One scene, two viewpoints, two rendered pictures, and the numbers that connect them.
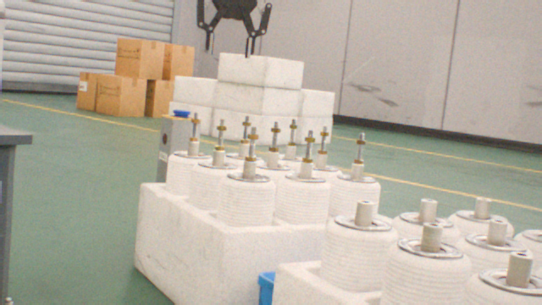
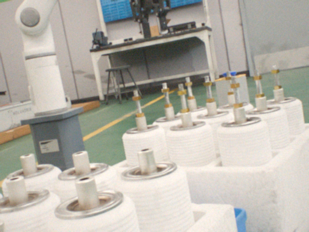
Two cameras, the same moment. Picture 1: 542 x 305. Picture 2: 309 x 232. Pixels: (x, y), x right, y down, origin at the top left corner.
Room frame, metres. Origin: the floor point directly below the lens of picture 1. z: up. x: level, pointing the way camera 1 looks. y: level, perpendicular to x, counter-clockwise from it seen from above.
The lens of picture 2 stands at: (0.76, -0.83, 0.39)
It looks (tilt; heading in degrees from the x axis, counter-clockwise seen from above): 7 degrees down; 68
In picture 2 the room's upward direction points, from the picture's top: 10 degrees counter-clockwise
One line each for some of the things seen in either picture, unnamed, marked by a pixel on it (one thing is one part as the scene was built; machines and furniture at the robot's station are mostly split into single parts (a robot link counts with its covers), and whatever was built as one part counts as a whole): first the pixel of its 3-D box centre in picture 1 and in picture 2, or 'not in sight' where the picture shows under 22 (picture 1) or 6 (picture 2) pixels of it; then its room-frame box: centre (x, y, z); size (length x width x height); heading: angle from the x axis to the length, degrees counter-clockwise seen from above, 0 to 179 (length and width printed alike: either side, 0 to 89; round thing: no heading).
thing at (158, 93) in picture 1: (153, 97); not in sight; (5.25, 1.01, 0.15); 0.30 x 0.24 x 0.30; 53
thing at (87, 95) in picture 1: (101, 91); not in sight; (5.22, 1.43, 0.15); 0.30 x 0.24 x 0.30; 141
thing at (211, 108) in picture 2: (272, 160); (211, 109); (1.24, -0.01, 0.26); 0.02 x 0.02 x 0.03
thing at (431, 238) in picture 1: (431, 238); not in sight; (0.71, -0.19, 0.26); 0.02 x 0.02 x 0.03
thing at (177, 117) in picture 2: (218, 165); (170, 118); (1.18, 0.10, 0.25); 0.08 x 0.08 x 0.01
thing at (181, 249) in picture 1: (262, 246); (223, 182); (1.24, -0.01, 0.09); 0.39 x 0.39 x 0.18; 32
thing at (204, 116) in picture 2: (271, 167); (212, 115); (1.24, -0.01, 0.25); 0.08 x 0.08 x 0.01
